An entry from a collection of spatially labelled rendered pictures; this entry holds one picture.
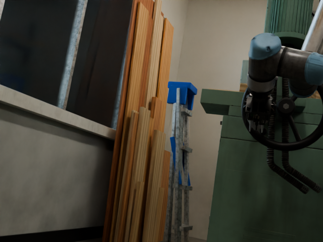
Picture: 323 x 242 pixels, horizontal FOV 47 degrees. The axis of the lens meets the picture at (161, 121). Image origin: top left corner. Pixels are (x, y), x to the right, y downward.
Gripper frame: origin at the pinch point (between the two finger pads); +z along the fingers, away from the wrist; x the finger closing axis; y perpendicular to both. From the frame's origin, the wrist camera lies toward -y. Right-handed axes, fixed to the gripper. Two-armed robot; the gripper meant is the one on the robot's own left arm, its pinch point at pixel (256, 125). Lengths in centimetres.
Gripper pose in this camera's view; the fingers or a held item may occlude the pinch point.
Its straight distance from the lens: 124.3
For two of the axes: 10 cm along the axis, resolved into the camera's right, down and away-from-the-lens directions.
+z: 1.2, 6.5, 7.5
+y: -2.5, 7.5, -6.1
